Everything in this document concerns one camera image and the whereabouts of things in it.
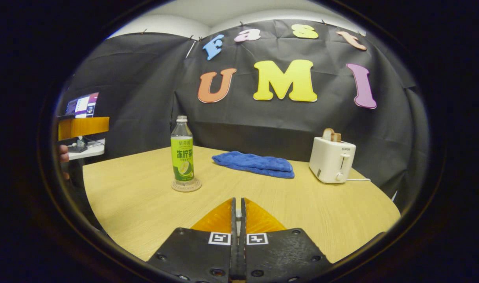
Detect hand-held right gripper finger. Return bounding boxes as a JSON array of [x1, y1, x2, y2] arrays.
[[147, 198, 237, 281], [239, 198, 334, 281]]

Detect round brown coaster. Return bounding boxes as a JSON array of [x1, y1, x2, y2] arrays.
[[171, 178, 202, 193]]

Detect green label water bottle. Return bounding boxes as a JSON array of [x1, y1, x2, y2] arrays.
[[170, 115, 194, 186]]

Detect computer monitor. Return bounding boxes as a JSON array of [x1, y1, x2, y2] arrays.
[[64, 92, 99, 119]]

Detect white side table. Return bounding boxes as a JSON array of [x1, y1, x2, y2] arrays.
[[66, 139, 106, 161]]

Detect blue folded towel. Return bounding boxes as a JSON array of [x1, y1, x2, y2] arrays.
[[212, 151, 295, 179]]

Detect white toaster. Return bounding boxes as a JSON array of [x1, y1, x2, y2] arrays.
[[308, 136, 357, 184]]

